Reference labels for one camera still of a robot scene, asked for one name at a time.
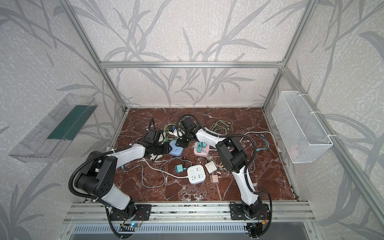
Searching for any pink charger plug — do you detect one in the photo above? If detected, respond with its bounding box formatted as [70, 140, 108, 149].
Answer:
[210, 175, 219, 184]

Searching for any green cable bundle right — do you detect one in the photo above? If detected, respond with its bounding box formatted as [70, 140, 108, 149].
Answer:
[209, 119, 231, 136]

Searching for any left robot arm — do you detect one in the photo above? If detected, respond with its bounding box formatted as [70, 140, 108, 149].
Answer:
[68, 130, 172, 214]

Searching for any pink power strip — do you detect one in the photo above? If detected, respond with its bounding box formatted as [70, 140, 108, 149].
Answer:
[193, 142, 210, 157]

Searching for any white power strip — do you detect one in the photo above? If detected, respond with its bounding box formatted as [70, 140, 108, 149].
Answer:
[187, 165, 206, 185]

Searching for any green cable bundle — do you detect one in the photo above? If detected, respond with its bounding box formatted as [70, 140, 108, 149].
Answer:
[209, 119, 231, 136]
[163, 122, 181, 142]

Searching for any teal charger plug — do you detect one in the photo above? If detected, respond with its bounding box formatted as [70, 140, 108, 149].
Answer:
[175, 164, 187, 173]

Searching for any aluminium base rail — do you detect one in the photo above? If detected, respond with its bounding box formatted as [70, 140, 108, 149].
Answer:
[63, 201, 316, 224]

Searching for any blue power strip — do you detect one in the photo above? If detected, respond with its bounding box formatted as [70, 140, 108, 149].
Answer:
[169, 140, 184, 157]

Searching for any teal charging cable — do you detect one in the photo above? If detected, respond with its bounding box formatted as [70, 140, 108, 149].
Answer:
[253, 133, 271, 151]

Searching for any clear plastic tray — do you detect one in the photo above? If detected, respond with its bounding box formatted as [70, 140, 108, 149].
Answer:
[9, 94, 98, 163]

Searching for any white wire basket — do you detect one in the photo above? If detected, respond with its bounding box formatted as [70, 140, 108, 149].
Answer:
[272, 91, 333, 164]

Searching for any white charger plug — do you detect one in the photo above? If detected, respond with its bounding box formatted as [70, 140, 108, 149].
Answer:
[150, 154, 163, 161]
[205, 161, 218, 174]

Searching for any white power cord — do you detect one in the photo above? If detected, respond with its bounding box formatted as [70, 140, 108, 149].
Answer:
[119, 155, 193, 189]

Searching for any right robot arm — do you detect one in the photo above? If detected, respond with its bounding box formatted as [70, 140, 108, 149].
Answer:
[177, 114, 264, 219]

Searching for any green cable bundle centre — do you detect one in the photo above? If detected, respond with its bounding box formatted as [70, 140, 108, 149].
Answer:
[163, 122, 181, 142]

